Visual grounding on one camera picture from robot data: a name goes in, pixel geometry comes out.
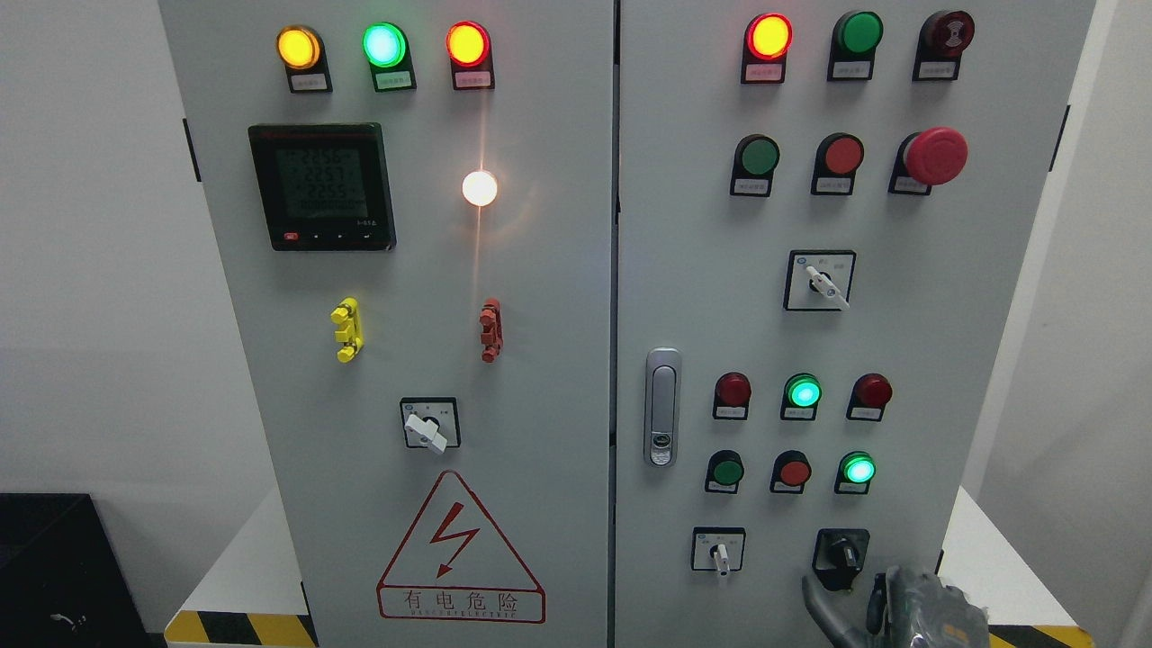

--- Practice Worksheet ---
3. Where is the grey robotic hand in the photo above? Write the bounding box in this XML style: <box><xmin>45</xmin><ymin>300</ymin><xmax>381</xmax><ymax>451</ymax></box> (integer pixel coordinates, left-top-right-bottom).
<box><xmin>802</xmin><ymin>566</ymin><xmax>990</xmax><ymax>647</ymax></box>

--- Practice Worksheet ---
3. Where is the black knob selector switch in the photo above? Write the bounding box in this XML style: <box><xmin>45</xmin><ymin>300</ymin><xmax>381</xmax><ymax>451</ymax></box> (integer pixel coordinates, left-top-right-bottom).
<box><xmin>812</xmin><ymin>528</ymin><xmax>869</xmax><ymax>592</ymax></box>

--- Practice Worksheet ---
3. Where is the green lower right indicator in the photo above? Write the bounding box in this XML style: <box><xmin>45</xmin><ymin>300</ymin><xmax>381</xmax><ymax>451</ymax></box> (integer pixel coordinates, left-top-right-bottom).
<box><xmin>832</xmin><ymin>451</ymin><xmax>877</xmax><ymax>495</ymax></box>

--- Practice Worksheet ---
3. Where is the small red push button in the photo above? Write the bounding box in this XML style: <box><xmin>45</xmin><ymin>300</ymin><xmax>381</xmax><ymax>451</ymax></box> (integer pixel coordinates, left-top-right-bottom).
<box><xmin>770</xmin><ymin>450</ymin><xmax>812</xmax><ymax>495</ymax></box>

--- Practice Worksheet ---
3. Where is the red right indicator light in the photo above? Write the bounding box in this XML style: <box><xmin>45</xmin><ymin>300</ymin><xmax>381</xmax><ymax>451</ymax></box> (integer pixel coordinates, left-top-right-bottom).
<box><xmin>846</xmin><ymin>372</ymin><xmax>894</xmax><ymax>422</ymax></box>

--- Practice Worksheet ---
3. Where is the small green push button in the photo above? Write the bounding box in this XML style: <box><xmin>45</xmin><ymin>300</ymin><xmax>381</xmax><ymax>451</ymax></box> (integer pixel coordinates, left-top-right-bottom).
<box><xmin>704</xmin><ymin>449</ymin><xmax>744</xmax><ymax>495</ymax></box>

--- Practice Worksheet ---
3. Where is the green lit middle indicator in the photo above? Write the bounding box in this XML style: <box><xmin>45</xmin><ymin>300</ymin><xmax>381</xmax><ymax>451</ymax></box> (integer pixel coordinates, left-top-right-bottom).
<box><xmin>780</xmin><ymin>372</ymin><xmax>823</xmax><ymax>421</ymax></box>

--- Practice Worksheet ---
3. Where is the dark red indicator light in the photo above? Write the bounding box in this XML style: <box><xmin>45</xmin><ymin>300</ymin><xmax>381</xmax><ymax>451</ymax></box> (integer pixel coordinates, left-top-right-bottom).
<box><xmin>712</xmin><ymin>372</ymin><xmax>752</xmax><ymax>421</ymax></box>

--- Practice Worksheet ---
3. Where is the grey right cabinet door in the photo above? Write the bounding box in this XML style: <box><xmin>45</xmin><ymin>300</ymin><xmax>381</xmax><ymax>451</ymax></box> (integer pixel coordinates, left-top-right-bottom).
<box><xmin>616</xmin><ymin>1</ymin><xmax>1096</xmax><ymax>647</ymax></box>

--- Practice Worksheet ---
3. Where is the grey cabinet door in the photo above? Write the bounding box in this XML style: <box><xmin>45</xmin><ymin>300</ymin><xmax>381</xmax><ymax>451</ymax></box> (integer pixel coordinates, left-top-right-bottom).
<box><xmin>616</xmin><ymin>1</ymin><xmax>1096</xmax><ymax>647</ymax></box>
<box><xmin>160</xmin><ymin>1</ymin><xmax>616</xmax><ymax>647</ymax></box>

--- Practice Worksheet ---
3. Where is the red electric hazard sticker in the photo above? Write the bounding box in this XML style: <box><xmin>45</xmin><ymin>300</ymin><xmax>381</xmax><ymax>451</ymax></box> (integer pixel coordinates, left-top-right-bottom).
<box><xmin>377</xmin><ymin>469</ymin><xmax>546</xmax><ymax>624</ymax></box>

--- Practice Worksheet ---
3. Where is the red emergency stop button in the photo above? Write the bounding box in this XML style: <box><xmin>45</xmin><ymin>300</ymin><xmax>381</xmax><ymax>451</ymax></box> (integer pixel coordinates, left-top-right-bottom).
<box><xmin>888</xmin><ymin>127</ymin><xmax>968</xmax><ymax>196</ymax></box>

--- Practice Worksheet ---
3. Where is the red terminal connector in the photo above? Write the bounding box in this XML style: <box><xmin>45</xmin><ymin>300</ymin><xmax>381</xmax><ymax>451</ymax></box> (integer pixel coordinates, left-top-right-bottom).
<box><xmin>478</xmin><ymin>297</ymin><xmax>503</xmax><ymax>364</ymax></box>

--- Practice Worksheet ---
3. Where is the dark red buzzer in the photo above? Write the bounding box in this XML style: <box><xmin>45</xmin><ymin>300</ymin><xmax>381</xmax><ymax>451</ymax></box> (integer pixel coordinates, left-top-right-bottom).
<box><xmin>914</xmin><ymin>12</ymin><xmax>975</xmax><ymax>82</ymax></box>

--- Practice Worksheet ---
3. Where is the green indicator top right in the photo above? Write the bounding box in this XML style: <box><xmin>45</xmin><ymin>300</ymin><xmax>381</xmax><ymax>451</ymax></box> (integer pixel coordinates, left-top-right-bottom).
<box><xmin>827</xmin><ymin>12</ymin><xmax>884</xmax><ymax>82</ymax></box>

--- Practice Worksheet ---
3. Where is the red lit indicator top right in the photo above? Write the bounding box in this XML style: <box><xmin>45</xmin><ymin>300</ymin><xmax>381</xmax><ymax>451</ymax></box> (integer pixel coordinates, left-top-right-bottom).
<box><xmin>740</xmin><ymin>13</ymin><xmax>793</xmax><ymax>85</ymax></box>

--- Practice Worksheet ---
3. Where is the white glowing lamp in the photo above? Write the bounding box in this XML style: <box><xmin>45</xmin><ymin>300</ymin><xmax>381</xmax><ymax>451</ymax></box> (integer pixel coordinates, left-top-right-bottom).
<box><xmin>461</xmin><ymin>169</ymin><xmax>499</xmax><ymax>208</ymax></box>

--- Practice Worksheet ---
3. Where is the yellow terminal connector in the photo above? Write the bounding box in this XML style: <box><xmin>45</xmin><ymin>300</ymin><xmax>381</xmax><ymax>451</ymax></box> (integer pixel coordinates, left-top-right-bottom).
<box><xmin>329</xmin><ymin>296</ymin><xmax>364</xmax><ymax>364</ymax></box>

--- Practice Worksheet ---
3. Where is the grey left cabinet door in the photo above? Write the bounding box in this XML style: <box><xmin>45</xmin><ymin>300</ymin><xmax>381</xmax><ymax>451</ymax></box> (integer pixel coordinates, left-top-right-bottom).
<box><xmin>160</xmin><ymin>1</ymin><xmax>616</xmax><ymax>647</ymax></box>

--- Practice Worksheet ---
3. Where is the red orange indicator light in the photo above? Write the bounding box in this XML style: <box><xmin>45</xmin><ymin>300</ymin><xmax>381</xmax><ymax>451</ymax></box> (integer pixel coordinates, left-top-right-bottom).
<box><xmin>445</xmin><ymin>21</ymin><xmax>495</xmax><ymax>91</ymax></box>

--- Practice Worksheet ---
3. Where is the black digital power meter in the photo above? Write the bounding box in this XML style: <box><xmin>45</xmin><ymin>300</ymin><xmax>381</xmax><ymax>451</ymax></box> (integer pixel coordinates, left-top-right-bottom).
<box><xmin>247</xmin><ymin>122</ymin><xmax>397</xmax><ymax>251</ymax></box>

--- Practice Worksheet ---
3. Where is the green lit indicator light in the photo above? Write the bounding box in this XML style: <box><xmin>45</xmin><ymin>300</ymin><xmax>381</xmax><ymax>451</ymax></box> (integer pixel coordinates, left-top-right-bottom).
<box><xmin>362</xmin><ymin>22</ymin><xmax>417</xmax><ymax>92</ymax></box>

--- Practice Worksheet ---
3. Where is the yellow indicator light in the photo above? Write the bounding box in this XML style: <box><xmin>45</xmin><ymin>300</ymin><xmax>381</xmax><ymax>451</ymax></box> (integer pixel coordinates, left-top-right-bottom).
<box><xmin>276</xmin><ymin>24</ymin><xmax>332</xmax><ymax>95</ymax></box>

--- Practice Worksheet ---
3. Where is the black box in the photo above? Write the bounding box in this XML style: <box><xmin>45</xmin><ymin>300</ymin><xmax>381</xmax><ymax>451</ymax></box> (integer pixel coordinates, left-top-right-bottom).
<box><xmin>1</xmin><ymin>493</ymin><xmax>151</xmax><ymax>647</ymax></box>

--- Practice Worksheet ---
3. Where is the small white lever switch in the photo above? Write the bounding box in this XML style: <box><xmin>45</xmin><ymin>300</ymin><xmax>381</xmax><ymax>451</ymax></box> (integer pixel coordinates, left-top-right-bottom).
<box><xmin>690</xmin><ymin>526</ymin><xmax>748</xmax><ymax>588</ymax></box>

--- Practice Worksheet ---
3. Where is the silver door handle lock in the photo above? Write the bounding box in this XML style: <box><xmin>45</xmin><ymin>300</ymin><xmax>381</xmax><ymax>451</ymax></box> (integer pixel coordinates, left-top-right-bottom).
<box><xmin>643</xmin><ymin>347</ymin><xmax>680</xmax><ymax>467</ymax></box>

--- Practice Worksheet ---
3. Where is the white lever rotary switch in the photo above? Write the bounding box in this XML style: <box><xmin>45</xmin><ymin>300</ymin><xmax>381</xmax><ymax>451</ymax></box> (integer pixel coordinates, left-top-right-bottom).
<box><xmin>783</xmin><ymin>249</ymin><xmax>857</xmax><ymax>311</ymax></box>

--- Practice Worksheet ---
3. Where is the white handle selector switch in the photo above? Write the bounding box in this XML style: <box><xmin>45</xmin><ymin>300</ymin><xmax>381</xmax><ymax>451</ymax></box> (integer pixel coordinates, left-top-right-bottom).
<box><xmin>400</xmin><ymin>397</ymin><xmax>461</xmax><ymax>455</ymax></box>

